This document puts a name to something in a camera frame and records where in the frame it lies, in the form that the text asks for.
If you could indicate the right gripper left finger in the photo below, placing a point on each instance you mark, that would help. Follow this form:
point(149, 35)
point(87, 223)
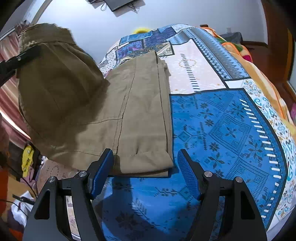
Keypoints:
point(48, 219)

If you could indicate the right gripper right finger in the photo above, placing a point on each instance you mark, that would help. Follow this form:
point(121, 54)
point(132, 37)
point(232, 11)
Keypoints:
point(226, 206)

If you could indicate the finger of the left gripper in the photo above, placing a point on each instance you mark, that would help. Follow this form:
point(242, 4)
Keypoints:
point(9, 67)

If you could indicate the olive khaki pants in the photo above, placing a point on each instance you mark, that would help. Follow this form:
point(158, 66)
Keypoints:
point(73, 112)

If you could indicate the striped pink curtain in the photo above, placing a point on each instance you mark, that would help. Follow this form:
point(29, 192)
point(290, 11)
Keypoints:
point(12, 119)

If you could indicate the patchwork blue bedsheet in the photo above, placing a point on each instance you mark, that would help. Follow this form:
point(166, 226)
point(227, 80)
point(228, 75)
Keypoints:
point(224, 121)

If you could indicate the orange floral blanket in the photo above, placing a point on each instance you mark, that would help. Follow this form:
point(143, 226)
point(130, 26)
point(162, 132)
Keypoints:
point(241, 53)

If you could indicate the dark bag on floor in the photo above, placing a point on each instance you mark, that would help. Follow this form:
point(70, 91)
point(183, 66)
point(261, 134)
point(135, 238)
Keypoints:
point(235, 38)

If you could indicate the wooden wardrobe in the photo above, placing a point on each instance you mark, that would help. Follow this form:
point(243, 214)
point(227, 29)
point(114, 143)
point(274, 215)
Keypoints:
point(281, 45)

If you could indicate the small wall monitor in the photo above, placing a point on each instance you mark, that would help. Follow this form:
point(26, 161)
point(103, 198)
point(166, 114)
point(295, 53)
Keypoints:
point(114, 5)

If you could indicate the yellow curved bed rail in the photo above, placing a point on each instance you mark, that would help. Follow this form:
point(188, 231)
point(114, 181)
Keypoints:
point(141, 31)

